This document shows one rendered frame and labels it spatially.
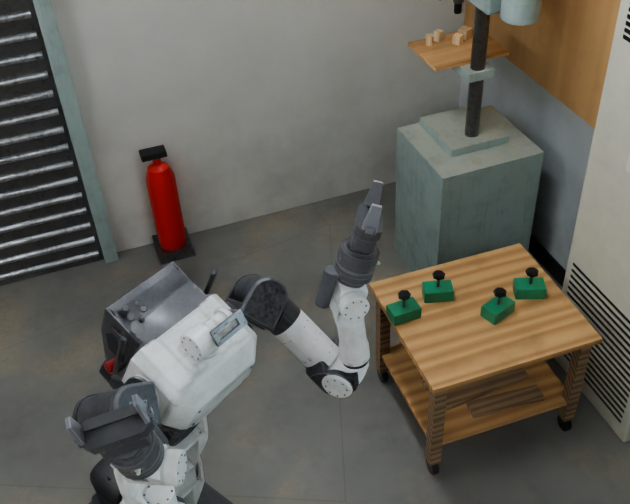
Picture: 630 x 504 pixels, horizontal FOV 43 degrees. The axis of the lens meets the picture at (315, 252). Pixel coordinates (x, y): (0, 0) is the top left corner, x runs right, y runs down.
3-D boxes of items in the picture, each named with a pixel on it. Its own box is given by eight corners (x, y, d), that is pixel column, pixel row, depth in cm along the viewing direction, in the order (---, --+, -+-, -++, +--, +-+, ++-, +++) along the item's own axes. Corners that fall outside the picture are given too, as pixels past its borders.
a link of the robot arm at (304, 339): (325, 405, 200) (264, 346, 193) (341, 367, 209) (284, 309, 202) (358, 394, 193) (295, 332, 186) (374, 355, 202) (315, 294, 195)
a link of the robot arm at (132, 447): (72, 413, 134) (97, 439, 144) (81, 467, 128) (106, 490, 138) (146, 388, 135) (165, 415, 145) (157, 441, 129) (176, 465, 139)
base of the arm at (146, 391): (86, 457, 169) (63, 408, 168) (128, 427, 180) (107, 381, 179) (132, 447, 161) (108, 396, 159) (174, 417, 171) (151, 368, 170)
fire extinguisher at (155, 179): (187, 234, 424) (169, 136, 386) (196, 255, 410) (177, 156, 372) (153, 243, 420) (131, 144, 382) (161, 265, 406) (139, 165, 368)
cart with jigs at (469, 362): (505, 335, 358) (523, 220, 317) (578, 432, 316) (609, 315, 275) (367, 375, 344) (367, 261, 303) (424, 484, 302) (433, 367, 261)
